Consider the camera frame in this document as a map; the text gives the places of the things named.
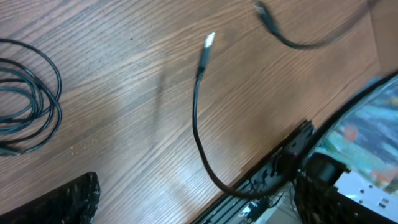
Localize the short black USB cable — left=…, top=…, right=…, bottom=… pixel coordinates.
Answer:
left=192, top=0, right=380, bottom=200

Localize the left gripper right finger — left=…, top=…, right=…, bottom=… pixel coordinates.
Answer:
left=294, top=175, right=395, bottom=224

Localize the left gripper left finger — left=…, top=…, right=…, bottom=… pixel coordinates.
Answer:
left=1, top=172, right=101, bottom=224

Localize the long black USB cable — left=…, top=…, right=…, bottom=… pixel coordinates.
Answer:
left=0, top=37, right=63, bottom=157

